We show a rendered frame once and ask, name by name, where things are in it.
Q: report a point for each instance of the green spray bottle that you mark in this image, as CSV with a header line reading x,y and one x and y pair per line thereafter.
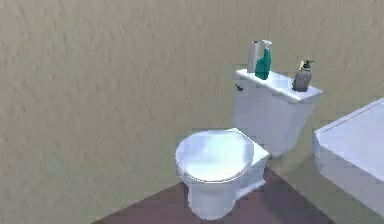
x,y
263,65

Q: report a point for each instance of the grey soap dispenser bottle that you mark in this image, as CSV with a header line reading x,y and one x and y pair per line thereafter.
x,y
302,79

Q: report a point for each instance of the white toilet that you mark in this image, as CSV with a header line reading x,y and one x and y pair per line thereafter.
x,y
266,113

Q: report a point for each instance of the white paper roll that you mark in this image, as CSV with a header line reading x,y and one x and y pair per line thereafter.
x,y
252,56

